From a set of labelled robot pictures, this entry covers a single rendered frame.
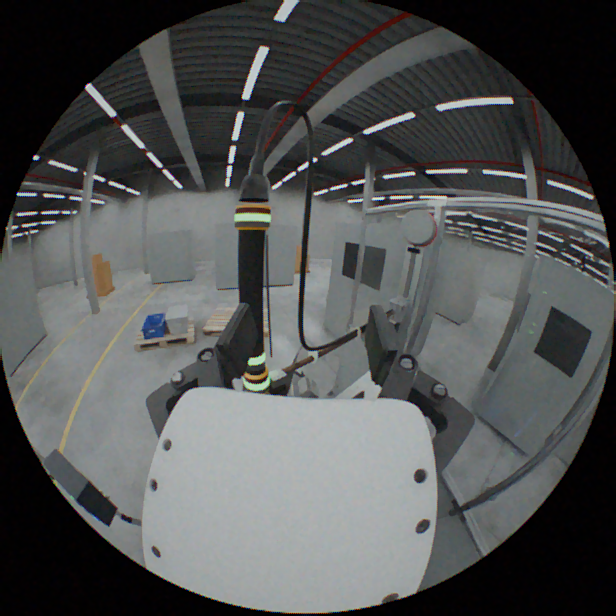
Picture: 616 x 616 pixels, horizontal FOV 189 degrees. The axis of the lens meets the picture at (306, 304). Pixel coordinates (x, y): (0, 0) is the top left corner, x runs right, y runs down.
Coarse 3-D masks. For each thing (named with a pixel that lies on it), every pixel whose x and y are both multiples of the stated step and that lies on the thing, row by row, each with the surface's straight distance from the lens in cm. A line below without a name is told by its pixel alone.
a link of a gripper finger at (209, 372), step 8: (200, 352) 11; (208, 352) 10; (216, 352) 10; (200, 360) 11; (208, 360) 10; (216, 360) 10; (200, 368) 10; (208, 368) 10; (216, 368) 9; (200, 376) 10; (208, 376) 9; (216, 376) 9; (200, 384) 9; (208, 384) 9; (216, 384) 9; (224, 384) 9; (232, 384) 11
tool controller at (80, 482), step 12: (48, 456) 102; (60, 456) 97; (48, 468) 97; (60, 468) 93; (72, 468) 90; (60, 480) 90; (72, 480) 86; (84, 480) 83; (72, 492) 84; (84, 492) 83; (96, 492) 86; (84, 504) 84; (96, 504) 87; (108, 504) 91; (96, 516) 89; (108, 516) 93
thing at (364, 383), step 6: (360, 378) 78; (366, 378) 76; (354, 384) 78; (360, 384) 77; (366, 384) 75; (372, 384) 73; (348, 390) 79; (354, 390) 77; (360, 390) 75; (366, 390) 74; (372, 390) 72; (378, 390) 71; (336, 396) 82; (342, 396) 80; (348, 396) 78; (366, 396) 73; (372, 396) 71
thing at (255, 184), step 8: (256, 160) 25; (264, 160) 25; (256, 168) 24; (248, 176) 24; (256, 176) 23; (264, 176) 24; (248, 184) 23; (256, 184) 23; (264, 184) 23; (240, 192) 24; (248, 192) 23; (256, 192) 22; (264, 192) 23; (240, 200) 25; (248, 200) 26; (256, 200) 26; (264, 200) 25
